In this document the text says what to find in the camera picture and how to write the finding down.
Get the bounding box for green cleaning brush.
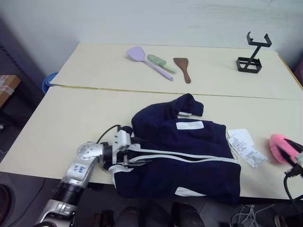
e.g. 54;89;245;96
147;53;178;74

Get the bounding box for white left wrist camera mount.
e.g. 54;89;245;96
112;130;133;152

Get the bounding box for navy blue zip jacket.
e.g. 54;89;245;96
103;93;242;206

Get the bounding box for pink fluffy brush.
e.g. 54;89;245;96
268;133;298;164

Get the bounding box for brown cardboard box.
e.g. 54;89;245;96
0;74;21;108

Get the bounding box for purple silicone spatula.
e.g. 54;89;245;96
125;45;174;81

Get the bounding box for blue plastic bucket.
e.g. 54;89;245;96
42;71;59;96

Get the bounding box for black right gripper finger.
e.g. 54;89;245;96
283;138;303;153
278;147;298;164

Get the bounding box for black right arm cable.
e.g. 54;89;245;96
283;165;303;202

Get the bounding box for brown wooden spatula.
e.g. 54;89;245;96
173;57;192;84

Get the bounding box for white floor cables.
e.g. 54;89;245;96
231;203;276;227

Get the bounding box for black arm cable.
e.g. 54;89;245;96
97;124;123;144
283;165;303;202

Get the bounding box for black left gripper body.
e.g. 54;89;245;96
115;149;131;167

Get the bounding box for white paper garment tags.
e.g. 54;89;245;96
226;128;268;169

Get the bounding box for black metal stand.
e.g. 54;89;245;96
235;31;272;74

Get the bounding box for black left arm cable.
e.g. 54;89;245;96
97;124;123;144

